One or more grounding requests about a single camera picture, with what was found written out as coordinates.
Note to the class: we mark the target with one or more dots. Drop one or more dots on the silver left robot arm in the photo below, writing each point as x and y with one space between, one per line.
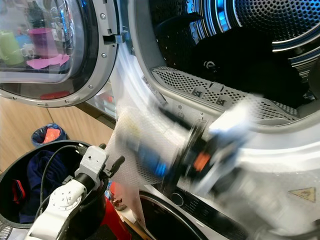
65 201

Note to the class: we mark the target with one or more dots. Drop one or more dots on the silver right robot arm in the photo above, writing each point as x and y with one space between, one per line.
255 190

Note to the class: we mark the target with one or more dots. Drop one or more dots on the round glass dryer door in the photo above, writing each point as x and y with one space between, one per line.
106 60

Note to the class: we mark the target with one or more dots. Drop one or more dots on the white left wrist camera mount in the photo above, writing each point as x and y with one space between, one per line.
93 162

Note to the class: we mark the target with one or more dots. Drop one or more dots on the white dryer with steel drum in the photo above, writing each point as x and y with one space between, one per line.
140 55

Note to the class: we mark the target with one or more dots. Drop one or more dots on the yellow triangle warning sticker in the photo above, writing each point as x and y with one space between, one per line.
303 195

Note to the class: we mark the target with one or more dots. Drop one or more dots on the black round laundry basket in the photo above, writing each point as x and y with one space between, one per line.
9 192

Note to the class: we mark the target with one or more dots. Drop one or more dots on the black front washing machine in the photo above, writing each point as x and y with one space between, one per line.
205 217

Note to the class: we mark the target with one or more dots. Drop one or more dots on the white floor fan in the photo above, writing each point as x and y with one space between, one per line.
5 232

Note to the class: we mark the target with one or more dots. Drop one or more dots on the red plastic object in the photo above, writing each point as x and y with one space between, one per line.
116 220

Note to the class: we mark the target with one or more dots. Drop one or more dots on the orange packet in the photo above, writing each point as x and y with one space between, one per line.
52 135

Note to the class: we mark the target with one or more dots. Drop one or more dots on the clear bubble wrap sheet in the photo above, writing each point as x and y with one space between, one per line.
122 131

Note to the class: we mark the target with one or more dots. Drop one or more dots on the small blue waste bin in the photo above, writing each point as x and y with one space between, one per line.
36 139

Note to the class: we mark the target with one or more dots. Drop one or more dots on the black garment with white logo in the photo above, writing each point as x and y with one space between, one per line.
245 67

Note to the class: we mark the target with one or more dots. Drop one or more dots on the navy blue garment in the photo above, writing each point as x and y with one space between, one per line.
37 172

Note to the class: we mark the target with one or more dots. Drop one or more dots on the grey perforated lint filter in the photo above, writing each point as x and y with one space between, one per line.
180 80

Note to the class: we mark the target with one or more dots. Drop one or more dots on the red cloth item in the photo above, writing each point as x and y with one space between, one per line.
20 191

